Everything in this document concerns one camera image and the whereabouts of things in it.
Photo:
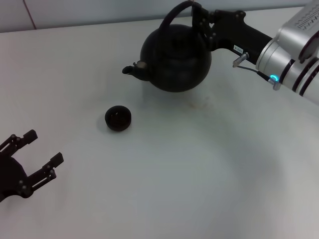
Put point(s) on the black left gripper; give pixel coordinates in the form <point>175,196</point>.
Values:
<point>11,179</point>

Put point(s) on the black round teapot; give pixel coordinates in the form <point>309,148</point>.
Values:
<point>174,67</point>

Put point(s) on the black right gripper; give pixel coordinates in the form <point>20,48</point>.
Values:
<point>239,32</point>

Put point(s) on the small black teacup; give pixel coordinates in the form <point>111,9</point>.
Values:
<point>118,119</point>

